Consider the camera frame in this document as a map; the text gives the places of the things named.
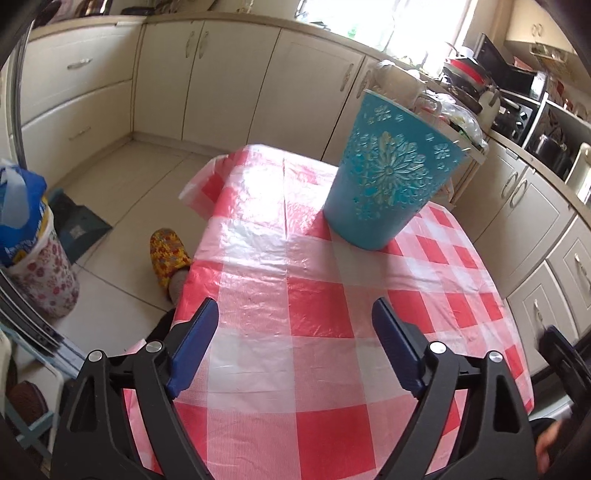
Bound black toaster oven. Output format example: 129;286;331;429
496;90;544;144

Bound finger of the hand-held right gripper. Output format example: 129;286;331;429
539;324;588;403

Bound cream kitchen base cabinets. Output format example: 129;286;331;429
18;16;591;370

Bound white plastic jug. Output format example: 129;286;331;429
478;88;502;128

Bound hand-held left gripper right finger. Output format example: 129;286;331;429
371;296;537;480

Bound blue perforated plastic basket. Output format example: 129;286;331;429
322;89;472;252

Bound red and black cookware stack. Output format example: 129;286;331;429
442;54;486;112

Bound red checked plastic tablecloth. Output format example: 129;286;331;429
124;144;536;480

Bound person's left leg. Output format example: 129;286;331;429
148;268;194;356

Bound white thermos pot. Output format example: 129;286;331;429
566;142;591;205

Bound black microwave oven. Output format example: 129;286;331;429
475;33;549;93

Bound black rice cooker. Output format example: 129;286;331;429
531;134;572;177

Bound person's right hand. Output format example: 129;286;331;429
534;421;563;472

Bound metal rack shelf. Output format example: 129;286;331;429
526;83;591;185

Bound grey metal tube frame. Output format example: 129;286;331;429
0;268;66;357

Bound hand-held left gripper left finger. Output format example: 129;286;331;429
50;296;220;480

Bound yellow patterned slipper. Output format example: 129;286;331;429
150;227;194;289

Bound blue plastic bag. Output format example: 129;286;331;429
0;159;49;269

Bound bright kitchen window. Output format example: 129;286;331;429
295;0;476;70

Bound white trolley cart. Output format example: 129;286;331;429
445;134;490;205

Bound cream corner wall cabinet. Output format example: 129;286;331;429
505;0;579;56

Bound dark blue floor mat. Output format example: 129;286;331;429
48;189;112;254

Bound wire hanging basket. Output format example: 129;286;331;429
531;41;579;78

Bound floral waste bin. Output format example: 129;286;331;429
7;231;80;319

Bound clear plastic bag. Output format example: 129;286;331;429
374;60;485;144

